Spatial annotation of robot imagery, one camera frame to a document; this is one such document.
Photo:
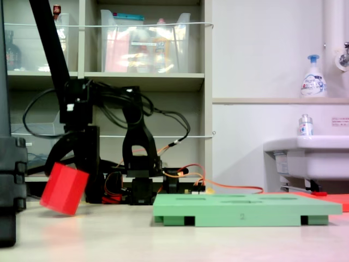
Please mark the clear plastic storage box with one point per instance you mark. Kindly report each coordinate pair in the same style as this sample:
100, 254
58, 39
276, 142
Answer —
32, 49

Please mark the red capped small bottle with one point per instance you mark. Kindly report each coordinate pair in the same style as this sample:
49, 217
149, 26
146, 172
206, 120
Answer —
56, 11

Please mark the notched black stack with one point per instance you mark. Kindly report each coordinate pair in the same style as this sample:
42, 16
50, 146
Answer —
11, 177

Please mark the dark glass bottle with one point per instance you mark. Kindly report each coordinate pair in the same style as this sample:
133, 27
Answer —
13, 54

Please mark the clear plastic tray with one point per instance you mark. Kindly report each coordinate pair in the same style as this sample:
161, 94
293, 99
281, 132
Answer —
35, 128

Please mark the teal topped packet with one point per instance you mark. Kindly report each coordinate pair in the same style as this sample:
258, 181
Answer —
128, 17

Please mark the dark grey upright post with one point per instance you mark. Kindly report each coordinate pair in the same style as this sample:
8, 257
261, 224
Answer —
3, 82

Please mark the white ceramic sink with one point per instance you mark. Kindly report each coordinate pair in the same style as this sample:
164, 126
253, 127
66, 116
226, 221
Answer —
321, 163

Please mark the pink capped cleaner bottle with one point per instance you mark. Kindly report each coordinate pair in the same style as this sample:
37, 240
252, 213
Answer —
162, 46

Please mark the red octagonal pillar block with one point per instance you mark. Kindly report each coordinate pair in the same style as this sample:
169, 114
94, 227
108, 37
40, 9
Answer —
64, 188

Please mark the green shape sorter board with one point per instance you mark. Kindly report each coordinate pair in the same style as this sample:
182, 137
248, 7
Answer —
218, 213

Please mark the circuit board with connectors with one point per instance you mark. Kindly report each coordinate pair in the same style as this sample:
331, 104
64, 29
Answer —
197, 188

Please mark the large clear storage bin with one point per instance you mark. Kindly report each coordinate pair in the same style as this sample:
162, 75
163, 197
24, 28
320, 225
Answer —
141, 54

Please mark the beige shelf unit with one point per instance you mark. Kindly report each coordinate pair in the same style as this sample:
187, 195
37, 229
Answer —
144, 79

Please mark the small clear sanitizer bottle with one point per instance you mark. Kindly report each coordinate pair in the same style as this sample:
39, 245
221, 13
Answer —
305, 128

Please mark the metal wall faucet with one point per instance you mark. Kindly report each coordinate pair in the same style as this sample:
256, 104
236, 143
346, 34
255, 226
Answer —
344, 58

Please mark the white foam soap pump bottle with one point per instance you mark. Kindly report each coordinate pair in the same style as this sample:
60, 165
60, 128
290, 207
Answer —
313, 84

